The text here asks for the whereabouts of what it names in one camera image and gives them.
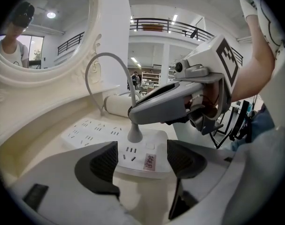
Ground grey plug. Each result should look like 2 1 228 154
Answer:
127 122 144 144

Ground white printed shirt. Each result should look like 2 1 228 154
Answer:
223 0 285 225

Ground person's right hand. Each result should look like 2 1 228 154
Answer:
185 82 220 117

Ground white hair dryer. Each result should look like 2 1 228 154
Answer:
103 93 143 117

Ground cream carved dressing table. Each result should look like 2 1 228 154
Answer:
0 50 180 221

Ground white power strip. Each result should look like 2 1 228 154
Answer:
60 117 175 180

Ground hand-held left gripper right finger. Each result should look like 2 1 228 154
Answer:
167 139 246 220

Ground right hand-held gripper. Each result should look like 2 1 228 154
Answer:
127 33 241 136

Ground white storage shelf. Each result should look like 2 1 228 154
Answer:
141 72 162 90

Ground black balcony railing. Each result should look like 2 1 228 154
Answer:
129 17 244 67

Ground oval mirror cream frame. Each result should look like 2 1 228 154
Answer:
0 0 105 89

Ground blue jeans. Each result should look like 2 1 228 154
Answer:
229 105 276 151

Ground black metal frame table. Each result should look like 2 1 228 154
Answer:
209 99 251 150

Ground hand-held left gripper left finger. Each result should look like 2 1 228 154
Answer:
6 141 143 225

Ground white cable with plug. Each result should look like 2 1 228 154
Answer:
84 52 143 126

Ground person's right forearm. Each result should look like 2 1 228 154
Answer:
231 14 276 103

